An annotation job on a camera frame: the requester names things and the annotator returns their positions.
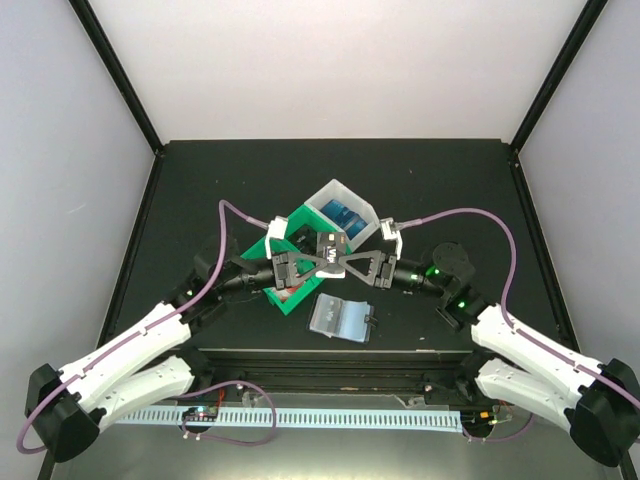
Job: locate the black frame post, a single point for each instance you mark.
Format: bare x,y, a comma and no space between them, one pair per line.
103,47
580,31

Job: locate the left controller board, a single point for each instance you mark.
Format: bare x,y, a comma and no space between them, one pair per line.
207,414

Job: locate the green bin with black cards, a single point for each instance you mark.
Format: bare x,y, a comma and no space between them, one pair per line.
301,234

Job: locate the controller board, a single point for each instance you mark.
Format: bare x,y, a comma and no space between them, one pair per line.
479,417
207,414

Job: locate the black card holder wallet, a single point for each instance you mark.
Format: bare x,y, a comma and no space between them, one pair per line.
357,321

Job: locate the blue slotted cable duct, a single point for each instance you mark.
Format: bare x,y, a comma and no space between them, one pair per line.
304,418

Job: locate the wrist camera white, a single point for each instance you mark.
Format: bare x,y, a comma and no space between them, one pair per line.
276,230
390,231

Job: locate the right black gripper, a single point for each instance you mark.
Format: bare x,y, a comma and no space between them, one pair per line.
387,270

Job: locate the right controller board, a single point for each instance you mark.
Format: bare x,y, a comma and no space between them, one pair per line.
479,417

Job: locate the right black frame post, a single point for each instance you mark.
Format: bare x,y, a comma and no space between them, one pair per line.
580,31

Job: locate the blue card stack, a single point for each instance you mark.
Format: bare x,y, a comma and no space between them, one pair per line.
345,218

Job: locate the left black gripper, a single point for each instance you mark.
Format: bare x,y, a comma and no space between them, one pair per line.
283,273

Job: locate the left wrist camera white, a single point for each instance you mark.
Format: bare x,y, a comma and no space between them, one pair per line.
276,230

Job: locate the green bin with red cards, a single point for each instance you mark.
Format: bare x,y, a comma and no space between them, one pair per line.
288,299

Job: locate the left black frame post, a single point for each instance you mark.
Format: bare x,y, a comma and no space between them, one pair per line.
103,47

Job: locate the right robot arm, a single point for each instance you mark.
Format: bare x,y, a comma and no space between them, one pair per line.
596,403

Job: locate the white bin with blue cards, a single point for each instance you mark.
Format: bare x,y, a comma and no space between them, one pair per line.
335,190

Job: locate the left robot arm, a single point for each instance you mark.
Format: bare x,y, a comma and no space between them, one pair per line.
67,408

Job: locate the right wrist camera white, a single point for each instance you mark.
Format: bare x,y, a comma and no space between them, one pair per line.
390,231

